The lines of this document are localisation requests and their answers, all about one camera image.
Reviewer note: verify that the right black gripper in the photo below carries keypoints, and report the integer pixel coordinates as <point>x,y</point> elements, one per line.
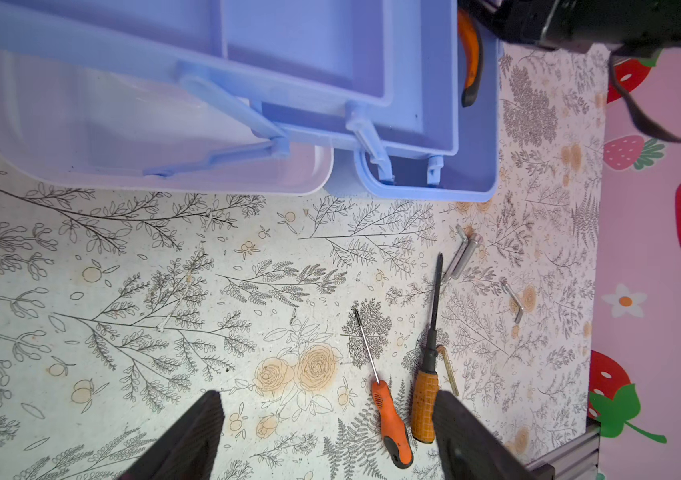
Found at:
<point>633,28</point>

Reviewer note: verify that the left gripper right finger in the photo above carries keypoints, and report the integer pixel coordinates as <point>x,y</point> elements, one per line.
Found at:
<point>467,449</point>

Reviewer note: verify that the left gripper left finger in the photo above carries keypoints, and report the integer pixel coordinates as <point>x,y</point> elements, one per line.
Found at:
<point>188,449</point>

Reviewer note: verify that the orange handled small screwdriver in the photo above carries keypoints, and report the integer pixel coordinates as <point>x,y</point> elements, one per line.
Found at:
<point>392,427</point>

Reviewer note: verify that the orange black long-nose pliers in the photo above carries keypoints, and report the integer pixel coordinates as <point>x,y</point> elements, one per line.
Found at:
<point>474,54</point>

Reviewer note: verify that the blue white plastic toolbox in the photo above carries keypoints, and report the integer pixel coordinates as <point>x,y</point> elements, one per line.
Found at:
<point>256,97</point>

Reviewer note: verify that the thin metal pin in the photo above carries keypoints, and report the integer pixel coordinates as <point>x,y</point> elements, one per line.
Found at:
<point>443,351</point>

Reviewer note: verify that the small silver metal bit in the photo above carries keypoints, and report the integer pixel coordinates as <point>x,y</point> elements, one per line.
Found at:
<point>520,312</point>

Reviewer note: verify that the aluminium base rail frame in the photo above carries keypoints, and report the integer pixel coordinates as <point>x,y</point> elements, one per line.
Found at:
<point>576,460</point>

